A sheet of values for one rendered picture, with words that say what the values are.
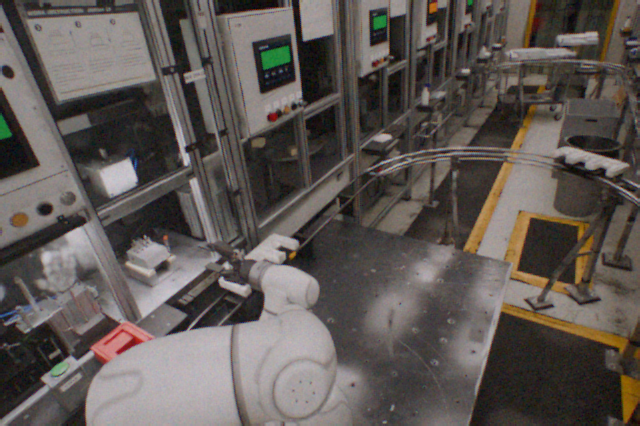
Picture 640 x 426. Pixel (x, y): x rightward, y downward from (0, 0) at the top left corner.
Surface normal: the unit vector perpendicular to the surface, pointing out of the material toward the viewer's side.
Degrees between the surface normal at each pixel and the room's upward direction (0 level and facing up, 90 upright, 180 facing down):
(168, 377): 27
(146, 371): 17
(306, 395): 61
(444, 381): 0
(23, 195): 90
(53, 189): 90
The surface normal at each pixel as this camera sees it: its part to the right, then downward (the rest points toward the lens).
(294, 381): 0.32, 0.02
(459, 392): -0.09, -0.86
